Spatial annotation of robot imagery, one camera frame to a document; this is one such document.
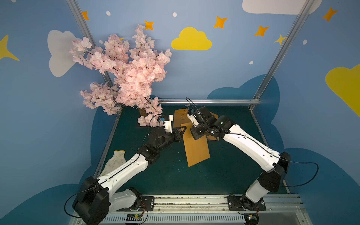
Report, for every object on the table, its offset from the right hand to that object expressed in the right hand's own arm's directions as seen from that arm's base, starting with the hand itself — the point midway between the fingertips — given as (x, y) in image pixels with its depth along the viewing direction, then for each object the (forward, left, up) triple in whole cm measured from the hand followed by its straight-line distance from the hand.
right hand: (195, 128), depth 77 cm
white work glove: (-12, +48, -21) cm, 54 cm away
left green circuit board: (-41, +31, -26) cm, 58 cm away
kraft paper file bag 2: (-9, -1, -9) cm, 13 cm away
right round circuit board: (-38, -32, -28) cm, 57 cm away
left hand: (-2, +5, +4) cm, 6 cm away
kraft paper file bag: (+22, +13, -22) cm, 34 cm away
